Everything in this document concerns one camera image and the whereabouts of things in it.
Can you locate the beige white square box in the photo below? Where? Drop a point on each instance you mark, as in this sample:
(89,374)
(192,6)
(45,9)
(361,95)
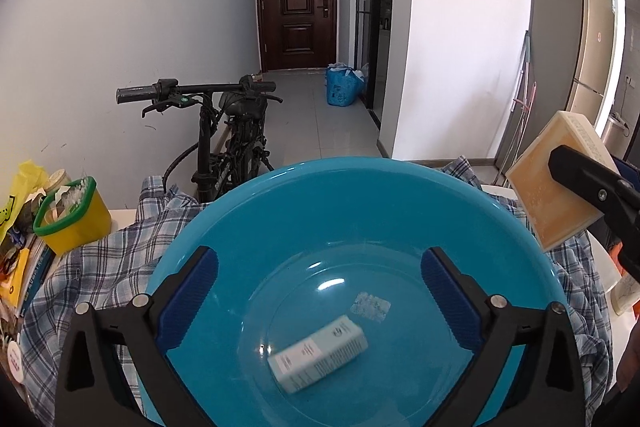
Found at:
(556,213)

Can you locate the yellow plastic bag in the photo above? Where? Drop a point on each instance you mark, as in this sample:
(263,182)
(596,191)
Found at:
(30,178)

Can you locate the white round jar lid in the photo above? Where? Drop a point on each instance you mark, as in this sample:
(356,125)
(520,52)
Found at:
(15,361)

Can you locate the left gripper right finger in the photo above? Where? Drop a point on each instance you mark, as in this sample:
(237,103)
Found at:
(529,352)

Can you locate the pale green printed box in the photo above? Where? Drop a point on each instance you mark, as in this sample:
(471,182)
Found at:
(318,355)

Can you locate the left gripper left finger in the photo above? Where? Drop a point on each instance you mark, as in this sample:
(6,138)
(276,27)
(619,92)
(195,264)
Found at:
(92,388)

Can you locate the blue plaid cloth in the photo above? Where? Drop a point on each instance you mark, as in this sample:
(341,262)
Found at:
(111,271)

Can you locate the dark brown door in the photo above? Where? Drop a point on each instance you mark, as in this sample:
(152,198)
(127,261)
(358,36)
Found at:
(297,34)

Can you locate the yellow green bin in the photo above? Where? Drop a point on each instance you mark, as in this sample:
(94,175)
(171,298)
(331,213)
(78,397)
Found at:
(72,216)

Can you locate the blue plastic basin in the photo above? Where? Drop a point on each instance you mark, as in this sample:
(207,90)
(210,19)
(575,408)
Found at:
(344,237)

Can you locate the steel refrigerator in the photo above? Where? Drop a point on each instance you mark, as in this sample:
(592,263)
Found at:
(565,63)

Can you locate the black bicycle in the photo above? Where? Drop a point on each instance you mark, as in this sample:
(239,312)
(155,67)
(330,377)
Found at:
(232,144)

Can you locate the yellow book stack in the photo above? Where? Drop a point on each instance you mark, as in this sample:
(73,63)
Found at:
(30,268)

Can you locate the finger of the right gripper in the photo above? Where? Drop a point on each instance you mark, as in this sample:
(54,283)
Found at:
(605,190)
(630,173)

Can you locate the blue shopping bag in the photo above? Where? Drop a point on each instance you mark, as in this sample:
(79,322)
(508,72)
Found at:
(343,85)

